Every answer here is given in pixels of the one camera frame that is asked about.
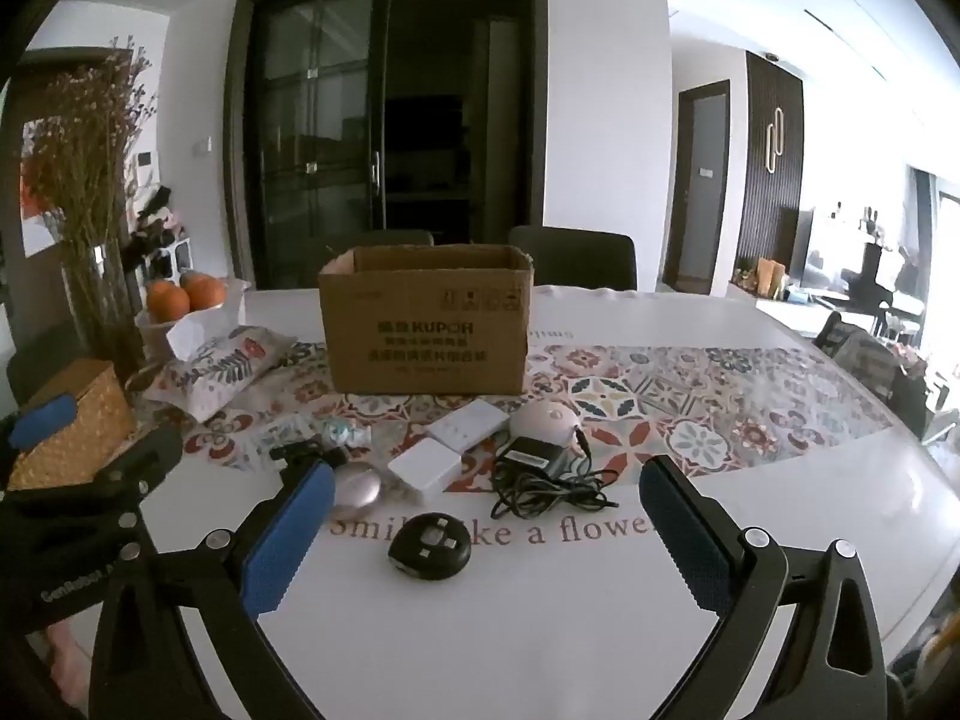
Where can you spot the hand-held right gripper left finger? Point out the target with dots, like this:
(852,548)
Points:
(289,540)

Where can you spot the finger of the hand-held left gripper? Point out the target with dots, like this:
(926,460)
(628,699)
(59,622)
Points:
(142,457)
(41,420)

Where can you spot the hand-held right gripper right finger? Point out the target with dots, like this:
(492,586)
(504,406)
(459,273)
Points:
(686,540)

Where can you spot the silver round compact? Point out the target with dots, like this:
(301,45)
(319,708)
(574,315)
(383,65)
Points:
(360,486)

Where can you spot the brown cardboard box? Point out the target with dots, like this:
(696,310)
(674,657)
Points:
(420,330)

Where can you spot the woven wicker box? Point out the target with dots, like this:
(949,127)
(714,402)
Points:
(82,420)

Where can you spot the clear plastic packet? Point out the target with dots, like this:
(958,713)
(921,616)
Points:
(337,433)

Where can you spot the floral tissue pack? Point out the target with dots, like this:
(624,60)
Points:
(225,367)

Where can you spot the white fruit bowl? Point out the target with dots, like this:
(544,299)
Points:
(154,334)

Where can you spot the glass vase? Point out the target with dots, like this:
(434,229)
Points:
(105,300)

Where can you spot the black round device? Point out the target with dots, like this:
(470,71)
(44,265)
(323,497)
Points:
(430,546)

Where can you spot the white rectangular box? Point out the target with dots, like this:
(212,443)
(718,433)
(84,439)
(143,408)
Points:
(424,469)
(469,424)

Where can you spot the orange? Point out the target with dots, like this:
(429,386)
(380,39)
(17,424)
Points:
(166,301)
(204,291)

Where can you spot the white round device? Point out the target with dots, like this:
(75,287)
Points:
(544,420)

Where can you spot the cluttered white shelf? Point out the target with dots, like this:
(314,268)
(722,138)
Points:
(161,240)

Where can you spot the white low cabinet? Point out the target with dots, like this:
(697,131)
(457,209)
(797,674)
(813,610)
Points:
(795,315)

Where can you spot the dark side chair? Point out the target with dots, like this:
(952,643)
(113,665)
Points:
(870,367)

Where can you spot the dried flower bouquet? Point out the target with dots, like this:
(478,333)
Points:
(82,157)

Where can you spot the wooden block decorations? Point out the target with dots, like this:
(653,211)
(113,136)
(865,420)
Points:
(766,275)

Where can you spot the dark dining chair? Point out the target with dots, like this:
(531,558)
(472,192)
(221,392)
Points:
(390,240)
(577,259)

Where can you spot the dark interior door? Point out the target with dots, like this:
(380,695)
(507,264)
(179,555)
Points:
(701,202)

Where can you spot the dark glass sliding door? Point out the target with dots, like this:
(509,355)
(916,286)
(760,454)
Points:
(315,165)

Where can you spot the wall intercom panel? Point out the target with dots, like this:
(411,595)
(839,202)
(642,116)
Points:
(146,159)

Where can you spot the white wall switch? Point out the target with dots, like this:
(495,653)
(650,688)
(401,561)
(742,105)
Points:
(202,144)

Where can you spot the dark slatted wall panel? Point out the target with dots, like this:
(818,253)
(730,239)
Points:
(750,165)

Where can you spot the gold wall decoration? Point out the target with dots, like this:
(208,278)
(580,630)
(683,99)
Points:
(769,154)

